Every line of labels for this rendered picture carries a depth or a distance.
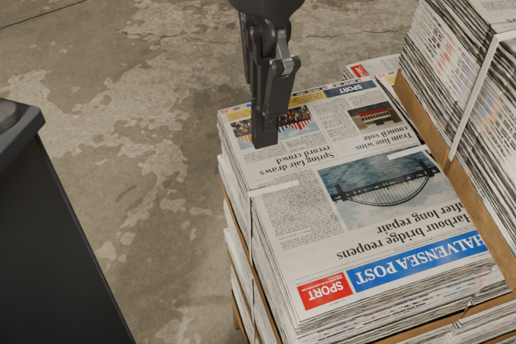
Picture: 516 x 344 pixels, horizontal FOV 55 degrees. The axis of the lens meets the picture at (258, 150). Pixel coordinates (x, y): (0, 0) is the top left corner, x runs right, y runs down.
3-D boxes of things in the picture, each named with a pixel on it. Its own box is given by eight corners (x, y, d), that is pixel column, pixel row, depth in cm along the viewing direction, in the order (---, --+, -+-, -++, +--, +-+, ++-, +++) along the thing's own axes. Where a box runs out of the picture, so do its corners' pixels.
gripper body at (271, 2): (325, -25, 42) (315, 62, 49) (289, -66, 48) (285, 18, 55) (241, -11, 41) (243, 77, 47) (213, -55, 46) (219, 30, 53)
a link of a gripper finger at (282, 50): (282, 1, 47) (303, 30, 43) (280, 47, 50) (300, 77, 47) (257, 5, 46) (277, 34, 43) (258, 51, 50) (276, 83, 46)
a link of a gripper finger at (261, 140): (277, 97, 57) (279, 102, 56) (276, 140, 62) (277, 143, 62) (253, 104, 56) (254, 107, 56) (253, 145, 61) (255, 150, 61)
